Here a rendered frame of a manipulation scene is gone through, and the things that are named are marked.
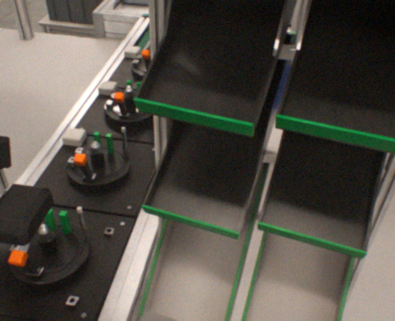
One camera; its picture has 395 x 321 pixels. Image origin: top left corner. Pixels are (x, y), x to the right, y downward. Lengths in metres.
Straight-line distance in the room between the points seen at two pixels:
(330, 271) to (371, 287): 0.29
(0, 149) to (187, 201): 0.24
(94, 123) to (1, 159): 0.68
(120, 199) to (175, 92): 0.47
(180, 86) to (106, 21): 1.40
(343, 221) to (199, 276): 0.24
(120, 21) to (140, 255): 1.21
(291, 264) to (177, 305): 0.19
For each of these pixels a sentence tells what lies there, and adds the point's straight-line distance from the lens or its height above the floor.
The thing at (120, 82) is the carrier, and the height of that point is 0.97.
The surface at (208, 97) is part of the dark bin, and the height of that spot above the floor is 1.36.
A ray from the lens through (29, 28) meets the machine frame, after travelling 1.93.
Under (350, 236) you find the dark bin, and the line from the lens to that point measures 0.58.
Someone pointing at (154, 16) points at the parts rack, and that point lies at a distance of 0.54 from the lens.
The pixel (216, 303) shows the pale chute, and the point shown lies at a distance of 0.70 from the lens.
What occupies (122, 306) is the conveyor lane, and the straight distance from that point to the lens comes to 0.77.
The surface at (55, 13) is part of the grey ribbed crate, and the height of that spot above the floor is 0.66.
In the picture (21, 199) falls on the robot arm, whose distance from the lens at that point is 0.43.
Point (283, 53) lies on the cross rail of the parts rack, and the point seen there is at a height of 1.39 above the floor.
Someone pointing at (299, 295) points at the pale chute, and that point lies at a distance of 0.70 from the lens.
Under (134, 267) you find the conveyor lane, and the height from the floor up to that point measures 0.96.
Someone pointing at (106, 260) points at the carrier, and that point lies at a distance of 0.82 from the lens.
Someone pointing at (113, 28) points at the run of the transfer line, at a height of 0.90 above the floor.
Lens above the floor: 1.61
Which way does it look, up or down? 39 degrees down
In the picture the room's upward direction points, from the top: 2 degrees clockwise
